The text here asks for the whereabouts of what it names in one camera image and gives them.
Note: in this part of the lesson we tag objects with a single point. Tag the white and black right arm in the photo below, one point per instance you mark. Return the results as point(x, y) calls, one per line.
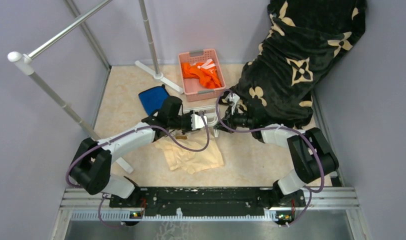
point(311, 154)

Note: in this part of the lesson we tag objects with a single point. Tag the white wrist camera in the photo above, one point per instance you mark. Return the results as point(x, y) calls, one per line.
point(233, 100)
point(198, 121)

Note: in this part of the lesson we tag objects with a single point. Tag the black floral blanket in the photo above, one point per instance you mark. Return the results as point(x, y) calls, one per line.
point(306, 39)

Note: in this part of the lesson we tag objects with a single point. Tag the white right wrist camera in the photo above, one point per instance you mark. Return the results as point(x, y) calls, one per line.
point(233, 100)

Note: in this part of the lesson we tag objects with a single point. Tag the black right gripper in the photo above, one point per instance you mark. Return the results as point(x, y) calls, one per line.
point(228, 120)

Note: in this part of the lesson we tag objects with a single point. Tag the cream boxer underwear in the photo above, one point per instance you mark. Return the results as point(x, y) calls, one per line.
point(189, 161)

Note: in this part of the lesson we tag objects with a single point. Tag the white plastic clip hanger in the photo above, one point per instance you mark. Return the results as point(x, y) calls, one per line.
point(210, 112)

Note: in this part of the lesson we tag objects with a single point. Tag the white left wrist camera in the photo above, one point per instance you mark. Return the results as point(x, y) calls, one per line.
point(198, 121)

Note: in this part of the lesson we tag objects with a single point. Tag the pink plastic basket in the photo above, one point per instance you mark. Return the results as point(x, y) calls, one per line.
point(192, 89)

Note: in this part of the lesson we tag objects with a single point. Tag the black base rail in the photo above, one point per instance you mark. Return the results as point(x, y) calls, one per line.
point(208, 201)

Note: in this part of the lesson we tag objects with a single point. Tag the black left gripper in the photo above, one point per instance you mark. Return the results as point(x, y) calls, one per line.
point(189, 129)

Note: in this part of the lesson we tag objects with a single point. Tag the orange garment in basket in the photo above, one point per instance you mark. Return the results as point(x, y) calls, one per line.
point(206, 74)

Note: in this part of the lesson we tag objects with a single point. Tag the blue folded cloth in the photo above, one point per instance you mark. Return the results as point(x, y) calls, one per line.
point(152, 99)

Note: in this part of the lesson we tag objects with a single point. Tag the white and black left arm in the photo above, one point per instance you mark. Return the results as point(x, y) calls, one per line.
point(92, 164)

